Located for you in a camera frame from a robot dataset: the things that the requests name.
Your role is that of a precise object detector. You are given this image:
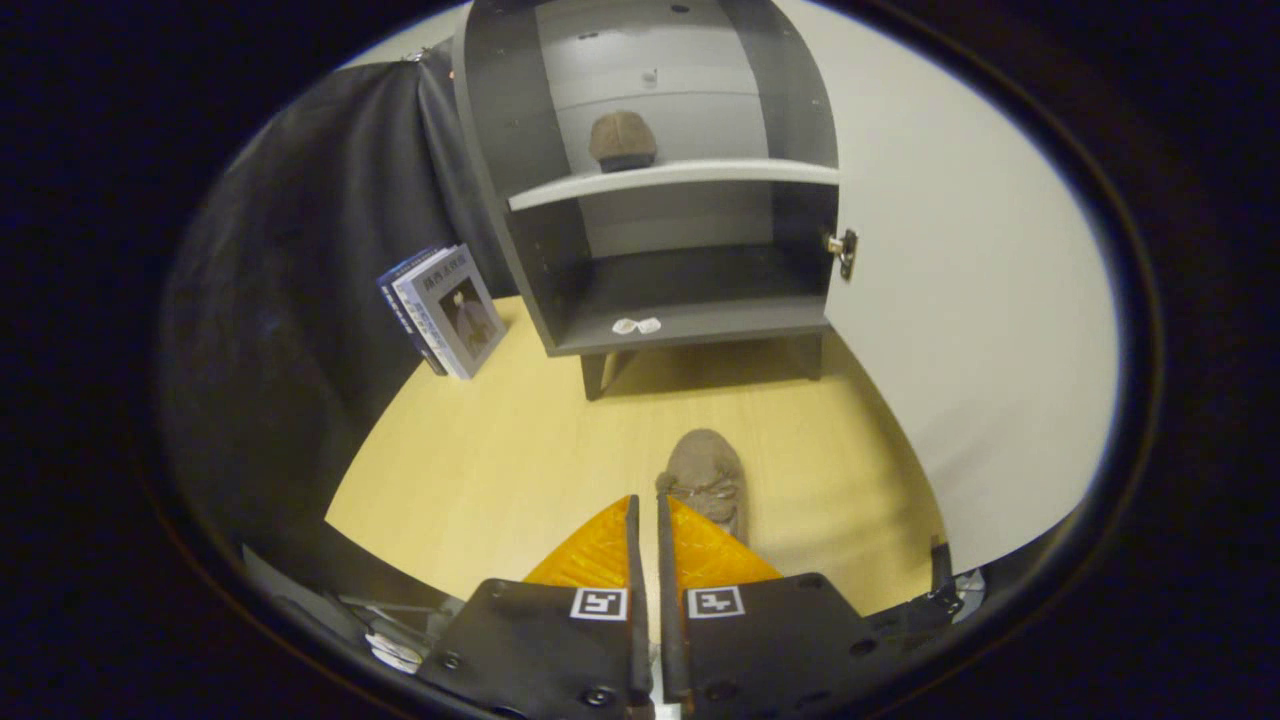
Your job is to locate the white shoe cabinet door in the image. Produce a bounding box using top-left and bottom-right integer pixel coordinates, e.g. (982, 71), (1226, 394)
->
(775, 0), (1119, 576)

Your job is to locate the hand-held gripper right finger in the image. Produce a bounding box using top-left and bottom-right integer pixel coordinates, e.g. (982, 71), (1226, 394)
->
(655, 472), (886, 720)

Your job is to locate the grey portrait cover book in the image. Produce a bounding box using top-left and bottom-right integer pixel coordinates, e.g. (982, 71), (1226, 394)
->
(392, 245), (508, 381)

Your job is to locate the dark blue book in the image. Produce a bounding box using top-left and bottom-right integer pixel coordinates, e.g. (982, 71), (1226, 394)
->
(376, 245), (451, 377)

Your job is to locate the metal door hinge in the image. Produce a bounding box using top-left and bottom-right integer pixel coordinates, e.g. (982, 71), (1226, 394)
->
(823, 228), (859, 281)

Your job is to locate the brown fuzzy shoe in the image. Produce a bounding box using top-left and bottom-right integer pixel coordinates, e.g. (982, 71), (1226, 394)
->
(588, 110), (659, 173)
(660, 428), (751, 549)

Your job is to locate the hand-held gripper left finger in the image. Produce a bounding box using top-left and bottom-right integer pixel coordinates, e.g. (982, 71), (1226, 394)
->
(415, 493), (656, 720)

